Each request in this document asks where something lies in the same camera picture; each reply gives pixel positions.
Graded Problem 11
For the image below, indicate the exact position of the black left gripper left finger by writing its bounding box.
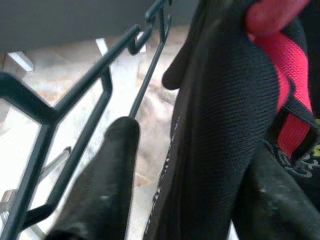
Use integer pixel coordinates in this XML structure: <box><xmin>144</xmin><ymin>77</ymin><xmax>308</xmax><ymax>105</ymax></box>
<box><xmin>46</xmin><ymin>116</ymin><xmax>141</xmax><ymax>240</ymax></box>

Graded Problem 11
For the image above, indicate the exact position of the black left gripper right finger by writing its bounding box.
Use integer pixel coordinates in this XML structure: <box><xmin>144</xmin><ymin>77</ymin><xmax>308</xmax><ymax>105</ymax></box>
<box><xmin>232</xmin><ymin>142</ymin><xmax>320</xmax><ymax>240</ymax></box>

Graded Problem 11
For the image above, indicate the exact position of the black shirt with red trim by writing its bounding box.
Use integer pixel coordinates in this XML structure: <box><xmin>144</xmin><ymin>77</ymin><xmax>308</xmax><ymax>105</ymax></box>
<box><xmin>142</xmin><ymin>0</ymin><xmax>320</xmax><ymax>240</ymax></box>

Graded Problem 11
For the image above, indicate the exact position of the red plastic hanger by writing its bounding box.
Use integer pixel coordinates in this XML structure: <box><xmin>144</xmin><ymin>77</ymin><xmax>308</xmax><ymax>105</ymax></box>
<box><xmin>244</xmin><ymin>0</ymin><xmax>303</xmax><ymax>38</ymax></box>

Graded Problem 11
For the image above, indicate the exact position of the black plastic hanger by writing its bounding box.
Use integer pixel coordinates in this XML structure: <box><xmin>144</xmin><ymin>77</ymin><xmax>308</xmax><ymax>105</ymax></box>
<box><xmin>0</xmin><ymin>0</ymin><xmax>173</xmax><ymax>240</ymax></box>

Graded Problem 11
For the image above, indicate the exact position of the black TV console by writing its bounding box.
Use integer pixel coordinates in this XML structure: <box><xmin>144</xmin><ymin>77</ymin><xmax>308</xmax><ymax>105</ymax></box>
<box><xmin>0</xmin><ymin>0</ymin><xmax>198</xmax><ymax>73</ymax></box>

